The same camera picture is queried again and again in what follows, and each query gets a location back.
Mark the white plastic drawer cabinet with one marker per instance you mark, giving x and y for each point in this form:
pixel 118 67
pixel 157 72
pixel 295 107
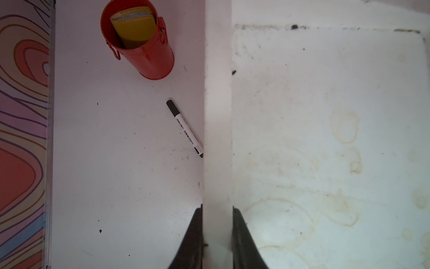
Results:
pixel 317 129

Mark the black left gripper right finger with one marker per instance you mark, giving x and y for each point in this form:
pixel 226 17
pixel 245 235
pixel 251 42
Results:
pixel 245 252

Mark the red metal bucket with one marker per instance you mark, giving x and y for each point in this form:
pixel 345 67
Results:
pixel 153 60

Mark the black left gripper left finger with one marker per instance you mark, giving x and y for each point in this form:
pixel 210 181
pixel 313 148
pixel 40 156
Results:
pixel 190 252

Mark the black white marker pen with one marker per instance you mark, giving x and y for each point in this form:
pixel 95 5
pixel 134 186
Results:
pixel 192 138

